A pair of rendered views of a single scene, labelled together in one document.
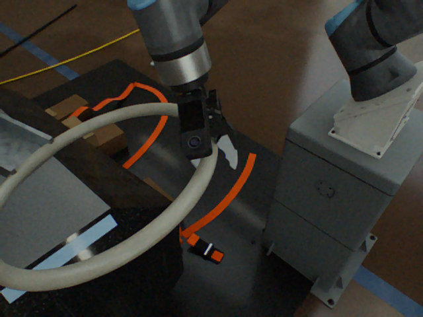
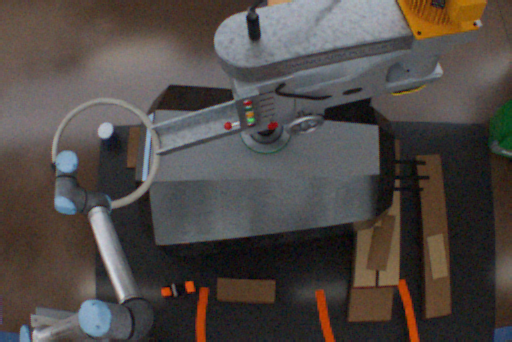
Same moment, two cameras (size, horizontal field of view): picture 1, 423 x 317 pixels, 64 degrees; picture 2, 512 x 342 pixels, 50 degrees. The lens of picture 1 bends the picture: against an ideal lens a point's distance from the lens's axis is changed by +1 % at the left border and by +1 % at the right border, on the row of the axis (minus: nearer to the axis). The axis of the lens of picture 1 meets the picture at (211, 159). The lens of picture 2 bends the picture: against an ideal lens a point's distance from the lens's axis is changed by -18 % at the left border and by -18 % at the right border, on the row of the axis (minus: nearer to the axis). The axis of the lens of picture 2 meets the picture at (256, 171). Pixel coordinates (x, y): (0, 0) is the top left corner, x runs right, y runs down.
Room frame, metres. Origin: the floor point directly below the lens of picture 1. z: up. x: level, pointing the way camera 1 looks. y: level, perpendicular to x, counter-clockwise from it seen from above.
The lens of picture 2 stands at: (1.54, 0.21, 3.47)
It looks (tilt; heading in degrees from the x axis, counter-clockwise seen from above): 72 degrees down; 147
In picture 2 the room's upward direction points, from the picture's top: 10 degrees counter-clockwise
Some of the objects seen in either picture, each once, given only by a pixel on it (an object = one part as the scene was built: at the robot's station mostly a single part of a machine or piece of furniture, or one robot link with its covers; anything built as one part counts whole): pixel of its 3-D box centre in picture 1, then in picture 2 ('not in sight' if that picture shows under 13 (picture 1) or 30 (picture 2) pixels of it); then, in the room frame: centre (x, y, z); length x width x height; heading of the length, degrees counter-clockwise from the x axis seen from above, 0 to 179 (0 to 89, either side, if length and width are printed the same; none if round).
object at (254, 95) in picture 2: not in sight; (248, 110); (0.80, 0.69, 1.37); 0.08 x 0.03 x 0.28; 62
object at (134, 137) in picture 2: not in sight; (136, 147); (0.04, 0.40, 0.02); 0.25 x 0.10 x 0.01; 137
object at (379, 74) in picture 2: not in sight; (361, 65); (0.93, 1.15, 1.30); 0.74 x 0.23 x 0.49; 62
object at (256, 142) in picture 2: not in sight; (265, 128); (0.74, 0.81, 0.86); 0.21 x 0.21 x 0.01
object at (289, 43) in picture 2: not in sight; (355, 26); (0.90, 1.12, 1.62); 0.96 x 0.25 x 0.17; 62
